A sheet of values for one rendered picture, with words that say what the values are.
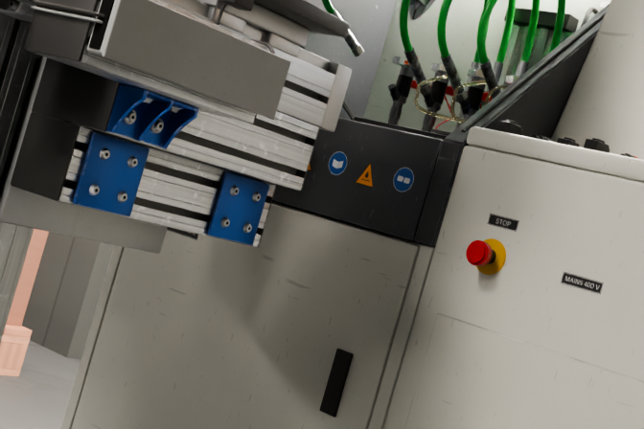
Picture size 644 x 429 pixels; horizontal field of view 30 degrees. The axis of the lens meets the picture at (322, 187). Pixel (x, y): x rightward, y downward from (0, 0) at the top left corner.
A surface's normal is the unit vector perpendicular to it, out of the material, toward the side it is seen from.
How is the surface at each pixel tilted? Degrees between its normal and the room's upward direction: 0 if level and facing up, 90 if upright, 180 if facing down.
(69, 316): 90
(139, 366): 90
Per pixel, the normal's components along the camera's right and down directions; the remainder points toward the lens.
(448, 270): -0.63, -0.20
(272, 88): 0.76, 0.21
